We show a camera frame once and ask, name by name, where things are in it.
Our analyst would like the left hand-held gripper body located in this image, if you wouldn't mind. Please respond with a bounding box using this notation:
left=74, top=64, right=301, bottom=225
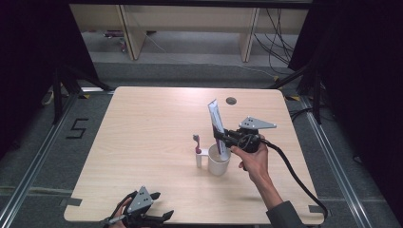
left=122, top=185, right=155, bottom=228

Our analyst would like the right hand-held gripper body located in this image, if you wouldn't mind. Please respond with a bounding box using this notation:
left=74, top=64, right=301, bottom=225
left=226, top=116, right=278, bottom=155

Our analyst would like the white toothpaste tube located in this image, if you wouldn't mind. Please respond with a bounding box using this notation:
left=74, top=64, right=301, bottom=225
left=206, top=98, right=230, bottom=162

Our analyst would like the pink toothbrush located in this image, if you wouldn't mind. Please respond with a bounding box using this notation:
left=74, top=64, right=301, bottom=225
left=192, top=134, right=203, bottom=156

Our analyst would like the white cup with holder handle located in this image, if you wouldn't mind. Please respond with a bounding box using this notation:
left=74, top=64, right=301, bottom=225
left=195, top=143, right=233, bottom=177

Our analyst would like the person's left hand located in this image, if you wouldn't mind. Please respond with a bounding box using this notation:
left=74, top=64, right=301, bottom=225
left=108, top=197, right=134, bottom=228

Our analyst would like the person's right hand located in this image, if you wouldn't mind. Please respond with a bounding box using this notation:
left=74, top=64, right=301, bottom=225
left=229, top=135, right=271, bottom=185

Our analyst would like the grey tape strip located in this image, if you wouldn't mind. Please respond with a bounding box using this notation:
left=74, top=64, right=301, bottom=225
left=308, top=204, right=333, bottom=219
left=59, top=197, right=84, bottom=208

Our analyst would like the black metal stand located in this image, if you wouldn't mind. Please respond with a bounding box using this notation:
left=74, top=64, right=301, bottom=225
left=267, top=62, right=324, bottom=125
left=51, top=62, right=116, bottom=125

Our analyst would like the black curtain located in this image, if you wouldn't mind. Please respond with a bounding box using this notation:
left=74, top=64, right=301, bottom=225
left=287, top=0, right=403, bottom=219
left=0, top=0, right=101, bottom=158

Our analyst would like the left hand-held gripper cable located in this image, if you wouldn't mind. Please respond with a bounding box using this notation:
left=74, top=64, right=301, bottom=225
left=99, top=199, right=128, bottom=227

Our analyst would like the hand-held gripper cable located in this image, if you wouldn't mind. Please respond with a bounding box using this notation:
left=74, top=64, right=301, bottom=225
left=99, top=199, right=128, bottom=227
left=240, top=133, right=330, bottom=221

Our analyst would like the black floor cable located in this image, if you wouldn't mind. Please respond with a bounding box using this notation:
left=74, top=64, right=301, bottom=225
left=289, top=106, right=316, bottom=123

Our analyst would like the right hand-held gripper cable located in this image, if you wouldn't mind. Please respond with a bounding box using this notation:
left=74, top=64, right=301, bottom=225
left=240, top=133, right=330, bottom=221

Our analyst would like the aluminium floor rail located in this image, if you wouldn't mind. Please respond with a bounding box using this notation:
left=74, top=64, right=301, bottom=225
left=298, top=95, right=370, bottom=228
left=0, top=91, right=79, bottom=228

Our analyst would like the bundle of black cables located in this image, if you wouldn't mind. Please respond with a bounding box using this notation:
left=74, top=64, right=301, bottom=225
left=253, top=8, right=297, bottom=76

